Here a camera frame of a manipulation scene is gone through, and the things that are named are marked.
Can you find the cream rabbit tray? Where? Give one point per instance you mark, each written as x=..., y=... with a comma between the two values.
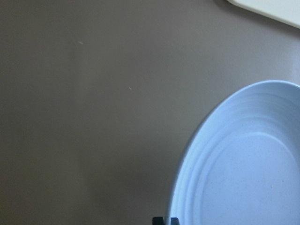
x=285, y=11

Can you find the blue plate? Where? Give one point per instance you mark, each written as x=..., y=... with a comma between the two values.
x=242, y=165

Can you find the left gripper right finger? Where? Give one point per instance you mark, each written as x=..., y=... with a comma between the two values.
x=174, y=221

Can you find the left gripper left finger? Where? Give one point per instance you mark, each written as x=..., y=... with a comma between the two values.
x=158, y=221

